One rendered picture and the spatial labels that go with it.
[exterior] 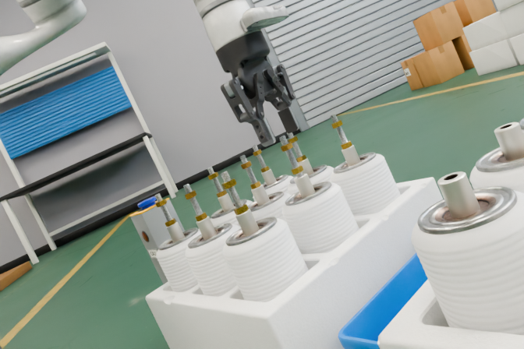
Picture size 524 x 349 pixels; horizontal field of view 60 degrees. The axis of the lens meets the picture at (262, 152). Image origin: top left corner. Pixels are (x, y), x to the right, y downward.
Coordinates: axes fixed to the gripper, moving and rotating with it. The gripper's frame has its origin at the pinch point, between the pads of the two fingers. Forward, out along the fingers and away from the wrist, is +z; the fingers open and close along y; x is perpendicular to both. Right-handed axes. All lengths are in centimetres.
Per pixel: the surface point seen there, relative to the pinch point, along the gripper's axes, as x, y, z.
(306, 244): -0.8, 4.6, 16.6
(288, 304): 3.4, 17.5, 18.4
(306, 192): 0.5, 1.0, 10.0
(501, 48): -11, -278, 22
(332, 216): 4.0, 2.5, 14.1
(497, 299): 28.4, 24.3, 15.8
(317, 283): 4.6, 12.6, 18.8
